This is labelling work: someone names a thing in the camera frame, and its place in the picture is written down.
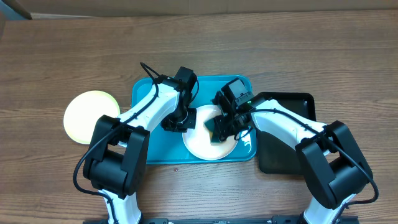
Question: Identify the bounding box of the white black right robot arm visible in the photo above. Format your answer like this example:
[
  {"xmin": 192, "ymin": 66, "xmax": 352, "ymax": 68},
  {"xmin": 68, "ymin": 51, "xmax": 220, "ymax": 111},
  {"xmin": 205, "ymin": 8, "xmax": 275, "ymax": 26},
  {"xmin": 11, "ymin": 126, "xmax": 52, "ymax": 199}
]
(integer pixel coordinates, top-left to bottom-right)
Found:
[{"xmin": 205, "ymin": 91, "xmax": 379, "ymax": 223}]

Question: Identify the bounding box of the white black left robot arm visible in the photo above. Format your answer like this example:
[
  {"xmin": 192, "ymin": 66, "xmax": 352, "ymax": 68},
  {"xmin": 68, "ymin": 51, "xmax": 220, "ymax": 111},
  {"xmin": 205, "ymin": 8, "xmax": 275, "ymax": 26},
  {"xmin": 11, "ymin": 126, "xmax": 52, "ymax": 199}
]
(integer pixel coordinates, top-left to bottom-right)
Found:
[{"xmin": 73, "ymin": 74, "xmax": 198, "ymax": 223}]

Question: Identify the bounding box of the black water tray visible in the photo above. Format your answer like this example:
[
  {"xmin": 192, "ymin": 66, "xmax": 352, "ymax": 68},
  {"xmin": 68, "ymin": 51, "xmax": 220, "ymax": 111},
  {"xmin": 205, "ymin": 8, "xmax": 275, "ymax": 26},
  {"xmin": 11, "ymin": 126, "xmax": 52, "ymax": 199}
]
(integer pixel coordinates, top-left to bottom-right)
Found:
[{"xmin": 256, "ymin": 92, "xmax": 316, "ymax": 175}]

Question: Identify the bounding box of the white plate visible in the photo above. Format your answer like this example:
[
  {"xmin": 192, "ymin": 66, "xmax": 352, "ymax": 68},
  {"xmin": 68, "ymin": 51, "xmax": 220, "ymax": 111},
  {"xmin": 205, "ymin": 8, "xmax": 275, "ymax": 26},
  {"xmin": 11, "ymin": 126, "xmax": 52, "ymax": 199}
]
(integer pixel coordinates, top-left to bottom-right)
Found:
[{"xmin": 182, "ymin": 105, "xmax": 238, "ymax": 161}]

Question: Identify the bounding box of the teal plastic tray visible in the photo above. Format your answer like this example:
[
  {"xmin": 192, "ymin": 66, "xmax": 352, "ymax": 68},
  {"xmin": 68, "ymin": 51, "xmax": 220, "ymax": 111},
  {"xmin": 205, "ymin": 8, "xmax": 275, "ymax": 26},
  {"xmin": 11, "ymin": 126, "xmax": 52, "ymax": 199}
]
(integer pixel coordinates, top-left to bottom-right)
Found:
[{"xmin": 131, "ymin": 75, "xmax": 257, "ymax": 165}]

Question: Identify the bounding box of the yellow plate with sauce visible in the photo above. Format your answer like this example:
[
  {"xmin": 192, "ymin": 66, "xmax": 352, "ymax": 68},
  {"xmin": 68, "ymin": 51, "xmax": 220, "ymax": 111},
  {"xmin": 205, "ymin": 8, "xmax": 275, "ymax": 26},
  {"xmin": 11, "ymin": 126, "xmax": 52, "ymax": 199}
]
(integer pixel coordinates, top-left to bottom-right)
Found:
[{"xmin": 63, "ymin": 90, "xmax": 120, "ymax": 144}]

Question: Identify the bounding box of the green yellow sponge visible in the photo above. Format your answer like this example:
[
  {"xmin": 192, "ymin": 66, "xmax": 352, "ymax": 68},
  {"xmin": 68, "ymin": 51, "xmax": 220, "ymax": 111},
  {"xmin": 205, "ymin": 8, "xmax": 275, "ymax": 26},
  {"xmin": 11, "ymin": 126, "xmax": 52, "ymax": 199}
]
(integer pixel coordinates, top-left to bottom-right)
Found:
[{"xmin": 204, "ymin": 115, "xmax": 224, "ymax": 143}]

